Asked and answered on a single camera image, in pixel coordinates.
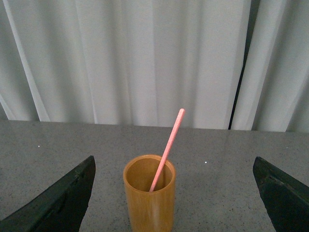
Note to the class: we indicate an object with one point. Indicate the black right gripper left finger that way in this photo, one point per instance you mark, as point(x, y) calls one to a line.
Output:
point(60, 208)

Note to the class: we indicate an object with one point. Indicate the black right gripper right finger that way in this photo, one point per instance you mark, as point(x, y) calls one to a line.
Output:
point(285, 198)

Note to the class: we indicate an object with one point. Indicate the pink chopstick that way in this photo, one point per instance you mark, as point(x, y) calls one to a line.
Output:
point(168, 147)

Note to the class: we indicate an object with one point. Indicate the bamboo chopstick holder cup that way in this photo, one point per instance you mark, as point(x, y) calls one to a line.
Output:
point(149, 211)

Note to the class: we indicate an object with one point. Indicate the white curtain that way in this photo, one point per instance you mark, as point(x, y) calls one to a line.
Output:
point(231, 64)

